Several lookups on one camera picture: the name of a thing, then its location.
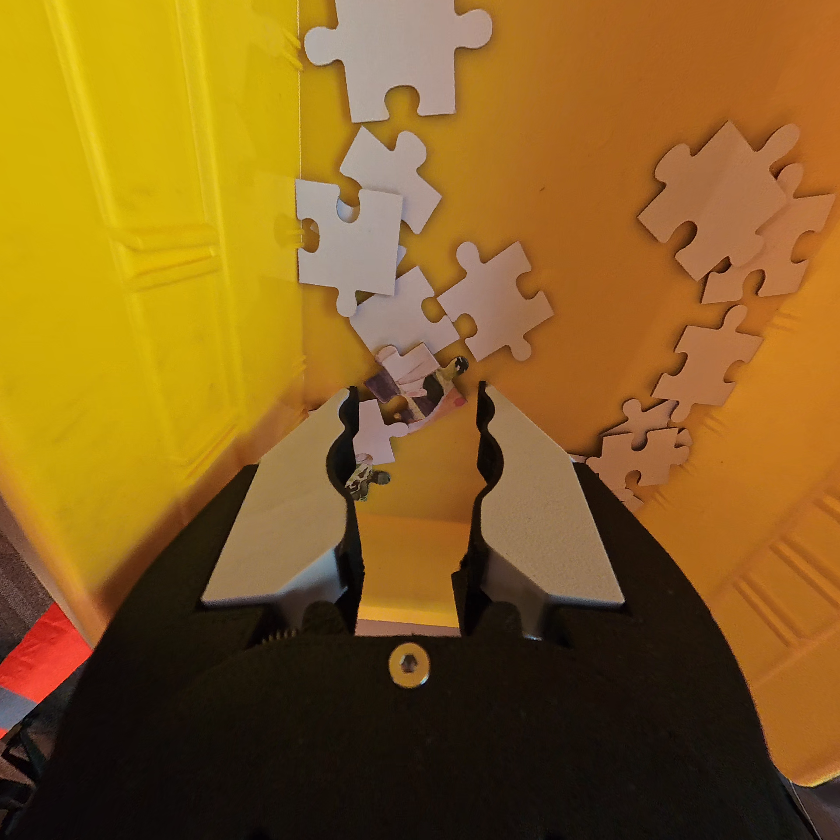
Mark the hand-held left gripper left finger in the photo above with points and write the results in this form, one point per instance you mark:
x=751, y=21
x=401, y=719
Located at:
x=282, y=525

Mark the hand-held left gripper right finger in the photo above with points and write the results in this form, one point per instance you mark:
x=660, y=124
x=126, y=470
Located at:
x=544, y=525

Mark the purple black puzzle piece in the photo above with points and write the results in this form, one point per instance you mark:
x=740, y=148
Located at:
x=413, y=387

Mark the pile of puzzle pieces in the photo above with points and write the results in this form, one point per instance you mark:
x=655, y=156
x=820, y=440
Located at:
x=499, y=302

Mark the yellow plastic bin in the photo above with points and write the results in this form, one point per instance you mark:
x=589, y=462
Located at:
x=164, y=262

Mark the orange reflective vest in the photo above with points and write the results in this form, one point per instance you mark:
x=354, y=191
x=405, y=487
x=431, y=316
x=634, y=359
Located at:
x=39, y=663

